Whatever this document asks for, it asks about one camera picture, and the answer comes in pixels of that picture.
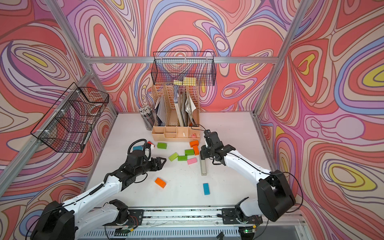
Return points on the dark green block near organizer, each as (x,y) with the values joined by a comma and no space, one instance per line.
(162,146)

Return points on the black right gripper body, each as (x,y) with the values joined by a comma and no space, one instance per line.
(207,152)

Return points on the orange block upper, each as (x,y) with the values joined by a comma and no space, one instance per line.
(194,143)

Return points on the black wire basket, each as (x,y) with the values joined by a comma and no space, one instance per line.
(175,65)
(68,124)

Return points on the yellow sticky note block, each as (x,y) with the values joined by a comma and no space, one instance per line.
(186,81)

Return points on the black white stapler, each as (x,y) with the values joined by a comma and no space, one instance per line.
(203,167)

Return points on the left black wire basket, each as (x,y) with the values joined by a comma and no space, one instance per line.
(68,124)

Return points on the back black wire basket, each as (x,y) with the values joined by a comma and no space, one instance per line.
(175,65)

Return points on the pink wooden block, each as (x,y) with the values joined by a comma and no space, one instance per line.
(192,161)

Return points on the orange block front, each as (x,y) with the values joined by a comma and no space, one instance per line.
(161,183)

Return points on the green block carried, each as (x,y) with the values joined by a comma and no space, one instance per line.
(189,152)

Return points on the teal block near left wall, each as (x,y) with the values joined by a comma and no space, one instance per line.
(137,148)

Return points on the orange block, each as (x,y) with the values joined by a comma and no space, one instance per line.
(194,143)
(161,183)
(196,150)

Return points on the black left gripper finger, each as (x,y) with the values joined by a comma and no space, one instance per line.
(160,161)
(156,167)

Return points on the light green block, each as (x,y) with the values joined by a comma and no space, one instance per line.
(173,157)

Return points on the clear cup of pencils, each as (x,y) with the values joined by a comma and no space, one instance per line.
(149,117)

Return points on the teal block front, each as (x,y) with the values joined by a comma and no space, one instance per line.
(206,189)

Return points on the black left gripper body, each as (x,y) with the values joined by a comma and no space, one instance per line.
(145,167)

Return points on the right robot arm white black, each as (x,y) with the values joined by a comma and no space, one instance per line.
(274,194)

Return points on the beige desk organizer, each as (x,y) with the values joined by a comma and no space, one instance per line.
(177,108)

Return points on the metal base rail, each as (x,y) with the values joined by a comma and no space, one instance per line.
(197,222)

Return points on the orange block lower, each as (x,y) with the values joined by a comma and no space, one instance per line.
(196,150)

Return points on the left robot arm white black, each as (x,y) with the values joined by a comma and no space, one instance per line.
(90,210)

